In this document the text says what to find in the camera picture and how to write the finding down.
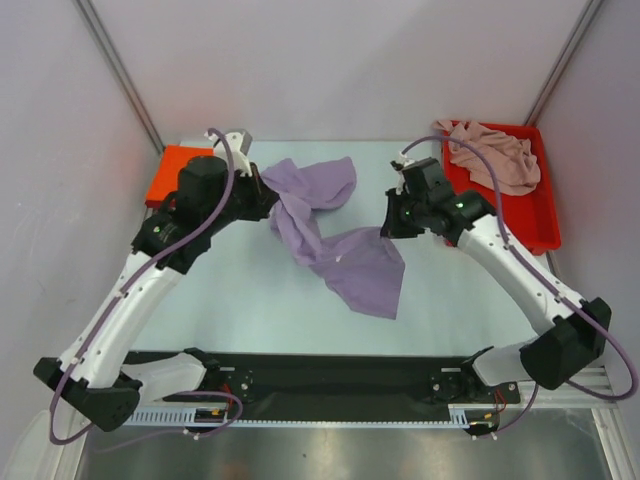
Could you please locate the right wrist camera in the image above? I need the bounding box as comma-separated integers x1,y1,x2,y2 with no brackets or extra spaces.
390,152,415,195

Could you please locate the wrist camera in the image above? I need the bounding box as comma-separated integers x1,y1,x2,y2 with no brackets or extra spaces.
390,152,415,195
204,128,253,177

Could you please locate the aluminium frame rail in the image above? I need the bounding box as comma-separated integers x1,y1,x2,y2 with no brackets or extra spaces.
134,367,621,412

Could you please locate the purple cable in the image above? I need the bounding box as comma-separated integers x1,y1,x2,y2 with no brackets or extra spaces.
402,134,639,441
48,128,239,446

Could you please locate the purple t-shirt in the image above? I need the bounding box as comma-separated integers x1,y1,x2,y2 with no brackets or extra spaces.
262,157,405,320

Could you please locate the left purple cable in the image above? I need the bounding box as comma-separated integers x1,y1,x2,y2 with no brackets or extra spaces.
48,128,239,446

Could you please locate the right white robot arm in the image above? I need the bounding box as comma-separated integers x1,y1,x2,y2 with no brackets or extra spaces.
381,158,612,401

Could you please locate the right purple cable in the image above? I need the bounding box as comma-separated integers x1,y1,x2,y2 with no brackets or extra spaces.
402,134,639,441

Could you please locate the folded orange t-shirt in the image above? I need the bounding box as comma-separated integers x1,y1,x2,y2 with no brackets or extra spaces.
145,145,213,202

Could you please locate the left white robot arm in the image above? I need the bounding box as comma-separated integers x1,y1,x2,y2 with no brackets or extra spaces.
33,155,278,432

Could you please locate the red plastic bin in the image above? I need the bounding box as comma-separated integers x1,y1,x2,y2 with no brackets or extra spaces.
442,122,561,256

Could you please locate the left aluminium corner post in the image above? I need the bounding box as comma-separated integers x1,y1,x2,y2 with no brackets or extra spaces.
72,0,165,155

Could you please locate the right aluminium corner post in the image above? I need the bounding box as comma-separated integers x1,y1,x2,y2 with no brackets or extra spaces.
524,0,608,126

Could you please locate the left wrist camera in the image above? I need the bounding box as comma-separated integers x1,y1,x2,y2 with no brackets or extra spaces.
204,128,253,177

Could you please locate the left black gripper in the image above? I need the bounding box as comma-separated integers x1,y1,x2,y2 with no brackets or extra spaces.
204,162,278,235

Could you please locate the aluminium corner post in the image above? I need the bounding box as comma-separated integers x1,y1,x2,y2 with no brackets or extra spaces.
524,0,608,126
72,0,165,155

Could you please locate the white slotted cable duct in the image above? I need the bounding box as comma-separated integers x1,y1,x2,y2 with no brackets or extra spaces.
125,398,496,429

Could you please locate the crumpled pink t-shirt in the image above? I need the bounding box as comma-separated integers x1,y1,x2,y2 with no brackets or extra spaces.
431,120,541,196

